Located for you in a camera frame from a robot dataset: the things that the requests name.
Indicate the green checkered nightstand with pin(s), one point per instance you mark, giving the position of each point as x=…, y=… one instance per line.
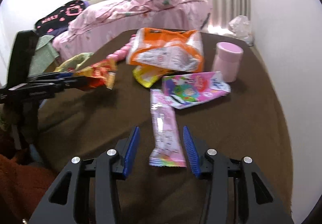
x=45, y=54

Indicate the pink floral bed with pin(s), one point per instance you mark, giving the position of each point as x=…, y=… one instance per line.
x=101, y=22

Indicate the orange snack bag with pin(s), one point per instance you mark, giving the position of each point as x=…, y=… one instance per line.
x=180, y=51

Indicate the pink cartoon wrapper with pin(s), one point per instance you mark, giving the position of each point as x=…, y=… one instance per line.
x=183, y=91

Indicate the gold snack wrapper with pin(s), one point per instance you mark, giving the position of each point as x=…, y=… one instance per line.
x=99, y=74

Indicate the black pink pillow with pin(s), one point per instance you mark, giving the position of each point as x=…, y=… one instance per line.
x=58, y=21

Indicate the long pink candy wrapper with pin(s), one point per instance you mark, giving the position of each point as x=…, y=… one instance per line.
x=168, y=151

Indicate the clear plastic bag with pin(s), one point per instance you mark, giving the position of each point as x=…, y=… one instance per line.
x=241, y=28

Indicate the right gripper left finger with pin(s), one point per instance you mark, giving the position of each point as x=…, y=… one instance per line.
x=67, y=200

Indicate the brown cloth table cover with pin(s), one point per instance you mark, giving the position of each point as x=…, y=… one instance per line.
x=247, y=122

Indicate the pink plastic bottle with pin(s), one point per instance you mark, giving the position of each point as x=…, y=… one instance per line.
x=227, y=60

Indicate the yellow snack wrapper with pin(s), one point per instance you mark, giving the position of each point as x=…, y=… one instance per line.
x=149, y=75

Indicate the pink caterpillar toy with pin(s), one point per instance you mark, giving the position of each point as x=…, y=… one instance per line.
x=122, y=53

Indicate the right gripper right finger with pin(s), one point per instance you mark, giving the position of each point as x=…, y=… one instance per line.
x=254, y=199

